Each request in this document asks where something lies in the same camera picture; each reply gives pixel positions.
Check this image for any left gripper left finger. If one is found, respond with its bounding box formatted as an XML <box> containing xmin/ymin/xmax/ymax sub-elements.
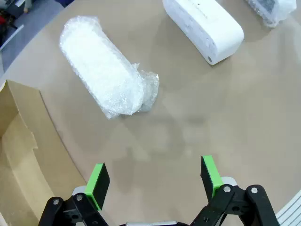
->
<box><xmin>39</xmin><ymin>162</ymin><xmax>113</xmax><ymax>226</ymax></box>

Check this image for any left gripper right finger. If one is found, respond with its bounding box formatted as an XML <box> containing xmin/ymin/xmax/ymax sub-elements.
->
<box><xmin>190</xmin><ymin>155</ymin><xmax>279</xmax><ymax>226</ymax></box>

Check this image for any bubble-wrapped clock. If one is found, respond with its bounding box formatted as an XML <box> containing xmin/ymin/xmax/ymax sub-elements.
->
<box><xmin>244</xmin><ymin>0</ymin><xmax>297</xmax><ymax>28</ymax></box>
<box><xmin>59</xmin><ymin>15</ymin><xmax>160</xmax><ymax>120</ymax></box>

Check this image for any white unwrapped clock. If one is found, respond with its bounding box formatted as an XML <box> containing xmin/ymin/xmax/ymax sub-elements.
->
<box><xmin>162</xmin><ymin>0</ymin><xmax>245</xmax><ymax>66</ymax></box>

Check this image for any open cardboard box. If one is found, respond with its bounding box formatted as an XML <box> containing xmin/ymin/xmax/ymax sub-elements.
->
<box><xmin>0</xmin><ymin>79</ymin><xmax>87</xmax><ymax>226</ymax></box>

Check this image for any ribbed grey base platform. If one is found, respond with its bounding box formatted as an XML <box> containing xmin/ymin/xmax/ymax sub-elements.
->
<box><xmin>275</xmin><ymin>195</ymin><xmax>301</xmax><ymax>226</ymax></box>

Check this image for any aluminium bar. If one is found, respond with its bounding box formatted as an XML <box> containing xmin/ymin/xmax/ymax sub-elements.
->
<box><xmin>0</xmin><ymin>24</ymin><xmax>24</xmax><ymax>51</ymax></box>

